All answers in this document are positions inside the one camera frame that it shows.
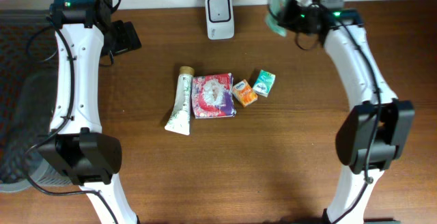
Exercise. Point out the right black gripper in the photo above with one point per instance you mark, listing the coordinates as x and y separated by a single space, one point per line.
290 9

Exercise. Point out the grey plastic mesh basket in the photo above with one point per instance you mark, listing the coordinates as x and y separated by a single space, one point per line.
29 65

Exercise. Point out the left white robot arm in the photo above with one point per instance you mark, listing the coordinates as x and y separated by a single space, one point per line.
76 146

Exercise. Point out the white barcode scanner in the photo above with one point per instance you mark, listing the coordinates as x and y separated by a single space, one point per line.
219 19

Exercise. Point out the teal small tissue pack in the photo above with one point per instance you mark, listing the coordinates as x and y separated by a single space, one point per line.
264 83

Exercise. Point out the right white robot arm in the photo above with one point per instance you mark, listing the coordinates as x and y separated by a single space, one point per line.
375 132

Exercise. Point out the orange small tissue pack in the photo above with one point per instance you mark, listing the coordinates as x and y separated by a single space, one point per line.
244 93

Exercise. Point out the white bamboo print tube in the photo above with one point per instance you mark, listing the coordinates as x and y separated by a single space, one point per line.
179 121

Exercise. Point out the mint green wipes pack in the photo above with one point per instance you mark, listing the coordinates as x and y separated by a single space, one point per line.
275 7

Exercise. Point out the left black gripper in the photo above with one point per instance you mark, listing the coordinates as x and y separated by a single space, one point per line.
129 37

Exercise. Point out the red purple tissue pack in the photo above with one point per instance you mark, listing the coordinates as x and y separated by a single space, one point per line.
212 97

